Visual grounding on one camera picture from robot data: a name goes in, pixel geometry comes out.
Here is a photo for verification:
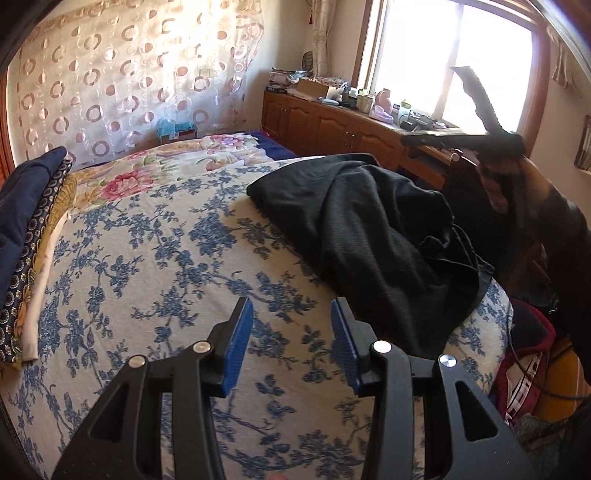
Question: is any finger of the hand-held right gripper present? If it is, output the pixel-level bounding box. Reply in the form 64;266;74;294
401;130;490;147

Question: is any person's right hand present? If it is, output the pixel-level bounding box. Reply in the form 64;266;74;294
479;156;526;215

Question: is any dark blue bed sheet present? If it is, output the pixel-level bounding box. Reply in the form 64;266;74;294
249;130;297;160

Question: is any red bag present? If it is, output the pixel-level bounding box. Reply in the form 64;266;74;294
492;298;560;428

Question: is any cardboard box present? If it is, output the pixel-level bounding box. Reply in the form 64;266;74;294
295;78;331;99

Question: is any blue floral bedspread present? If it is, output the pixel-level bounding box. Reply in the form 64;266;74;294
0;157;515;480

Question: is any window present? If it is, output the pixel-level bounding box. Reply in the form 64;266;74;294
355;0;551;158

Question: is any black cable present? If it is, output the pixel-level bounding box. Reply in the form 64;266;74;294
505;295;587;403

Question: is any teal item on box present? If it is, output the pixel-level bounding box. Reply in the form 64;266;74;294
156;119;198;142

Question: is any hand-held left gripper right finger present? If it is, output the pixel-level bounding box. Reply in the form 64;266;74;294
331;296;536;480

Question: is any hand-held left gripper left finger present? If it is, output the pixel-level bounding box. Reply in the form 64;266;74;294
51;296;254;480

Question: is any wooden headboard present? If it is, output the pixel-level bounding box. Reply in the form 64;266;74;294
0;74;19;168

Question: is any black printed t-shirt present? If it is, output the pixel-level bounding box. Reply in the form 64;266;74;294
247;152;497;363

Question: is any wall picture frame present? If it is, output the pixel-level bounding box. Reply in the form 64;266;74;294
574;115;591;172

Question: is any person's right forearm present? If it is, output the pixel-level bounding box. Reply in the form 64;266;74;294
508;154;591;384

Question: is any circle-patterned sheer curtain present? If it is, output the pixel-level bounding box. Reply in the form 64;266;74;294
7;0;269;168

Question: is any wooden cabinet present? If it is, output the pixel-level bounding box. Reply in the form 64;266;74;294
261;90;462;190

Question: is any plain navy folded blanket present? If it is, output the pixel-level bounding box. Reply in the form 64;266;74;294
0;147;68;296

